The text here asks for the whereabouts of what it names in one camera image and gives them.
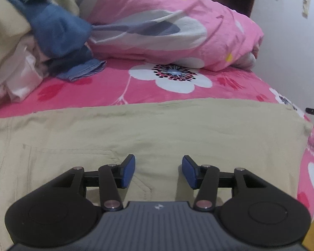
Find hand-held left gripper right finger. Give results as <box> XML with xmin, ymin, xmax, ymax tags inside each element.
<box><xmin>182</xmin><ymin>155</ymin><xmax>268</xmax><ymax>213</ymax></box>

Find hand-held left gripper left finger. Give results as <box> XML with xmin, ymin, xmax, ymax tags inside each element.
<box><xmin>52</xmin><ymin>154</ymin><xmax>136</xmax><ymax>212</ymax></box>

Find beige pants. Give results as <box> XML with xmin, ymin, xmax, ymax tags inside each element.
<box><xmin>0</xmin><ymin>98</ymin><xmax>314</xmax><ymax>251</ymax></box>

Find pile of cream white clothes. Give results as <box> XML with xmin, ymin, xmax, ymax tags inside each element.
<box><xmin>0</xmin><ymin>0</ymin><xmax>80</xmax><ymax>70</ymax></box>

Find pink floral bed blanket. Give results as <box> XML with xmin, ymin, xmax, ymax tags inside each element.
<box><xmin>0</xmin><ymin>58</ymin><xmax>314</xmax><ymax>220</ymax></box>

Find pink patterned quilt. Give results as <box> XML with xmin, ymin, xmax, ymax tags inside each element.
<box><xmin>65</xmin><ymin>0</ymin><xmax>265</xmax><ymax>71</ymax></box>

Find blue denim jeans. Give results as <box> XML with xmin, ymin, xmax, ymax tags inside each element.
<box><xmin>0</xmin><ymin>0</ymin><xmax>107</xmax><ymax>82</ymax></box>

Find long wall sticker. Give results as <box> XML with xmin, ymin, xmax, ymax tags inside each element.
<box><xmin>302</xmin><ymin>0</ymin><xmax>312</xmax><ymax>18</ymax></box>

